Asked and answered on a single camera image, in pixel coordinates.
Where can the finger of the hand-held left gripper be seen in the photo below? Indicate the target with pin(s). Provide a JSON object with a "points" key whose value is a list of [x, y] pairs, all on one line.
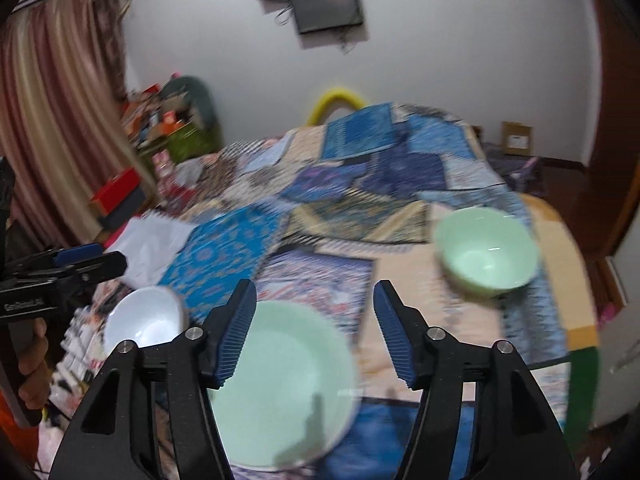
{"points": [[80, 255], [100, 267]]}

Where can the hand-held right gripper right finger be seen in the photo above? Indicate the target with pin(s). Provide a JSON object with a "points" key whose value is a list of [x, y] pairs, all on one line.
{"points": [[396, 335]]}

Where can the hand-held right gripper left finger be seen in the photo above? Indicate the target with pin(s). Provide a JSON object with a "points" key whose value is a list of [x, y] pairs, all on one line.
{"points": [[235, 335]]}

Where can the light green bowl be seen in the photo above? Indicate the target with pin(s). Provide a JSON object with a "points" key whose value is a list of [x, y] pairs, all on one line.
{"points": [[485, 250], [280, 385]]}

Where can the white bowl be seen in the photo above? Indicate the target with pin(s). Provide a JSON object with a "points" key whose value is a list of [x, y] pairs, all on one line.
{"points": [[145, 320]]}

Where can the person's left forearm orange sleeve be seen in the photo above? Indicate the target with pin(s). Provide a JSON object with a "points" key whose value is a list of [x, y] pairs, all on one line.
{"points": [[15, 435]]}

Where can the person's left hand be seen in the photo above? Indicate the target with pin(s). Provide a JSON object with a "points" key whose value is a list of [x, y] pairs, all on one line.
{"points": [[35, 365]]}

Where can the dark flat box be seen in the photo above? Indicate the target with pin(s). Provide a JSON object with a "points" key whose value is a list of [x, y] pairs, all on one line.
{"points": [[122, 215]]}

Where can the folded white cloth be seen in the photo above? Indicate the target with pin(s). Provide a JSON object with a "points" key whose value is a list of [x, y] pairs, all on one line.
{"points": [[155, 245]]}

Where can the red box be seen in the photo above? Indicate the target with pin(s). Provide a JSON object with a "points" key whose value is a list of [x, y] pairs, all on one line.
{"points": [[117, 192]]}

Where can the patchwork printed blanket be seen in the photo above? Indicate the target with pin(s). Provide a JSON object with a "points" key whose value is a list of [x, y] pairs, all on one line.
{"points": [[350, 200]]}

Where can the striped curtain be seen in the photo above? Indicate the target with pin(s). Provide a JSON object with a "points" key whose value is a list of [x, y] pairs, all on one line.
{"points": [[55, 110]]}

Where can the green box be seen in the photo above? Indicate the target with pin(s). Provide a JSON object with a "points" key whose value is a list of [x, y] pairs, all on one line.
{"points": [[192, 142]]}

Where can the cardboard box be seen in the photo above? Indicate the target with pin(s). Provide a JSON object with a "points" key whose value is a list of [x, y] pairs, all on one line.
{"points": [[517, 137]]}

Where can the wooden wardrobe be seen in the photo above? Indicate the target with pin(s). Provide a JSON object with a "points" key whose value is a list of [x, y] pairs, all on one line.
{"points": [[615, 125]]}

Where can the small black monitor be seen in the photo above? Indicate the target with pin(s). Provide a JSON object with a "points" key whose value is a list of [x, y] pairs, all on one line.
{"points": [[327, 7]]}

